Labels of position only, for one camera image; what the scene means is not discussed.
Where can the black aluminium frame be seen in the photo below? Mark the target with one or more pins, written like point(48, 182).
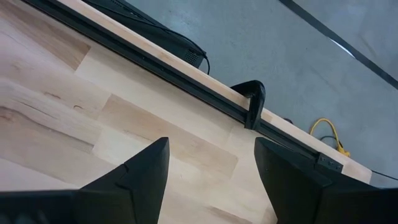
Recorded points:
point(186, 84)

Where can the black box with vent grille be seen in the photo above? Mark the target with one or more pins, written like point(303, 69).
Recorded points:
point(149, 28)

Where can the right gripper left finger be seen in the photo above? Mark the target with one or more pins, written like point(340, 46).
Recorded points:
point(133, 193)

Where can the black table clamp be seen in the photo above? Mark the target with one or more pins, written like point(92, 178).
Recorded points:
point(256, 99)

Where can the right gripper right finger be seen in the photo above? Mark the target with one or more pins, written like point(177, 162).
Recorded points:
point(304, 193)

